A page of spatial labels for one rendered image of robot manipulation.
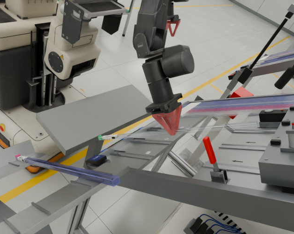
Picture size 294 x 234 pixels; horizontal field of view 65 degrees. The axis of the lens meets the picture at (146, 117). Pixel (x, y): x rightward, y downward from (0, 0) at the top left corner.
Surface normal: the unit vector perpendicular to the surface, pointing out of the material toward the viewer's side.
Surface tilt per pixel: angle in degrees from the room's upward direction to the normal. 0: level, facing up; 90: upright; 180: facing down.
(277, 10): 90
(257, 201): 90
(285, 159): 43
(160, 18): 69
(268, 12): 90
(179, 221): 0
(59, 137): 0
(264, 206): 90
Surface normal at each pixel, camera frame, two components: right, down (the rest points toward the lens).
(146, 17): -0.53, 0.21
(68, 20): -0.54, 0.42
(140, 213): 0.32, -0.70
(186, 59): 0.80, -0.11
